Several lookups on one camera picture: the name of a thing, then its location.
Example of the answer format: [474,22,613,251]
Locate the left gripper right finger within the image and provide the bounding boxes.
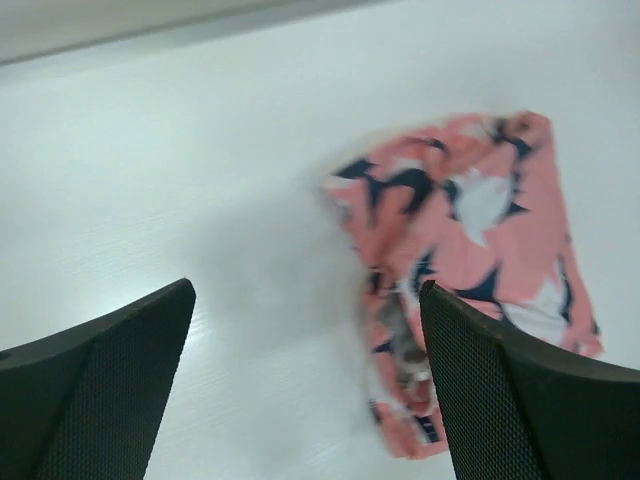
[420,281,639,479]

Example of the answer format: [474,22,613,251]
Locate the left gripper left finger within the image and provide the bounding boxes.
[1,279,196,480]

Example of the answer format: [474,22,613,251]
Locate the pink shark print shorts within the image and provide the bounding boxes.
[324,111,602,460]

